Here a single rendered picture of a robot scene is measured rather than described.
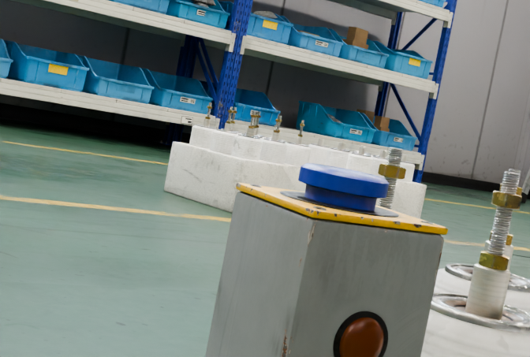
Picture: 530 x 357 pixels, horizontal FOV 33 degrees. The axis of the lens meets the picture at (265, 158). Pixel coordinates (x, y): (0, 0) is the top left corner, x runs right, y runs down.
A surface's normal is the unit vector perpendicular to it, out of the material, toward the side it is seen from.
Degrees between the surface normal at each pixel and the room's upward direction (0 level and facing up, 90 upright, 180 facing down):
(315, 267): 90
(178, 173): 90
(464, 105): 90
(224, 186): 90
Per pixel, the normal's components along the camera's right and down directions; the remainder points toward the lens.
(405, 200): 0.61, 0.16
